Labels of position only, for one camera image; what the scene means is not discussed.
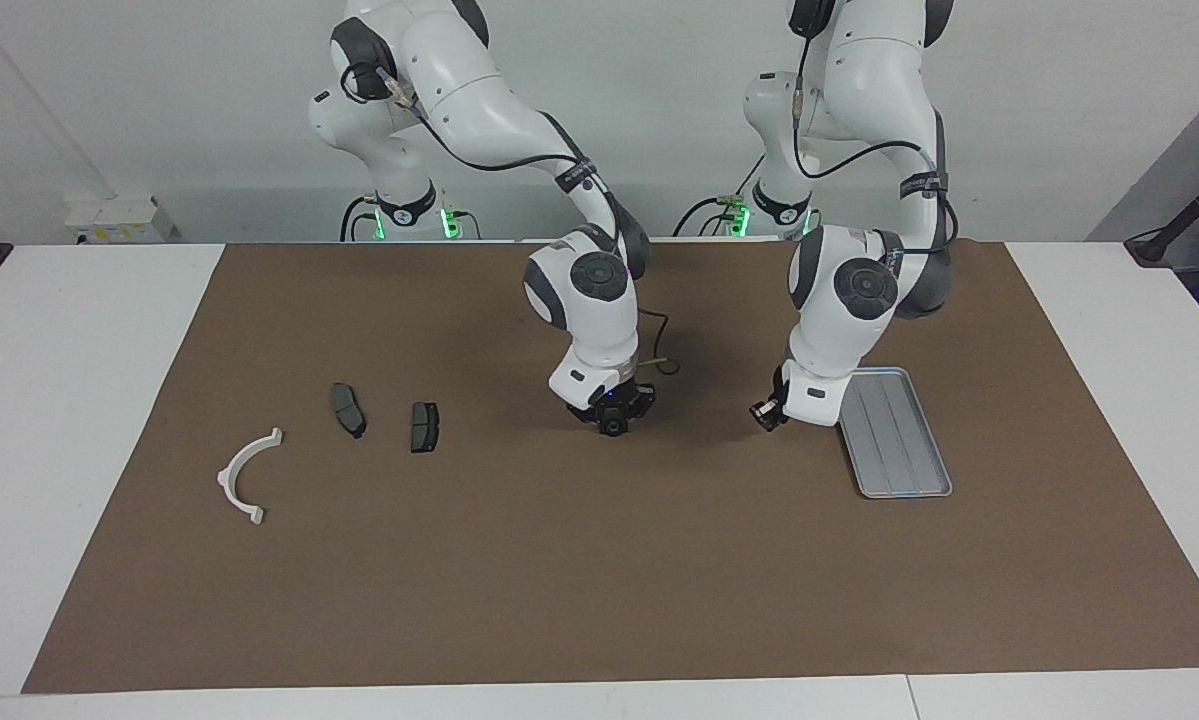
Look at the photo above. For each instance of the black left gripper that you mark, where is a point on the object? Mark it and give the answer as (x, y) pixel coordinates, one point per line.
(782, 400)

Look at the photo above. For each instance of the brown table mat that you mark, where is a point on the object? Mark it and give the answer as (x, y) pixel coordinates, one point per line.
(599, 560)

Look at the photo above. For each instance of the silver metal tray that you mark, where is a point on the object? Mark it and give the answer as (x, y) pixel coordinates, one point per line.
(899, 450)

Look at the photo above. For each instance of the short dark brake pad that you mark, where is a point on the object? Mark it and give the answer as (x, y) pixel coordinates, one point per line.
(425, 428)

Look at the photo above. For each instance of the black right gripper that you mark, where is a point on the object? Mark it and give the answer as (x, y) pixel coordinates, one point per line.
(614, 402)

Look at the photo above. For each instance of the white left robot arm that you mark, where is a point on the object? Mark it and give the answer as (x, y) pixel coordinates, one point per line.
(839, 330)

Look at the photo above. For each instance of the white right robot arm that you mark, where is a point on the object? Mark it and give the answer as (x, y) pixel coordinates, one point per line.
(589, 330)

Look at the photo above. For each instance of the white semicircular bracket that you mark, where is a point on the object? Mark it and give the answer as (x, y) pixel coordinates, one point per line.
(231, 480)

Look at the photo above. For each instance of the long dark brake pad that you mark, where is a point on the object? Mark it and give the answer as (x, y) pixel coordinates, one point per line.
(348, 410)

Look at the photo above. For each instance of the large black bearing gear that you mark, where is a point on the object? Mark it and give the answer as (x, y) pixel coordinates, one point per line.
(612, 429)

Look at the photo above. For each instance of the white wall box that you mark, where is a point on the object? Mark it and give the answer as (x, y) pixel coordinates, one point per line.
(119, 220)

